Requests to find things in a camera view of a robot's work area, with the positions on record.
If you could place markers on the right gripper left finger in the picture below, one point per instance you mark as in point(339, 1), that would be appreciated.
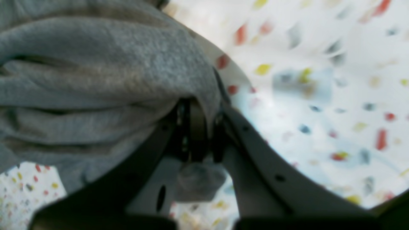
point(138, 193)

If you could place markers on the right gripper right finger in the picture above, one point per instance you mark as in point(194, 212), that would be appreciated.
point(271, 194)

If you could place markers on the grey t-shirt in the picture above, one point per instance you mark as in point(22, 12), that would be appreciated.
point(85, 82)

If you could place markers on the terrazzo pattern tablecloth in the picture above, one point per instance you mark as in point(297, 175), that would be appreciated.
point(324, 83)

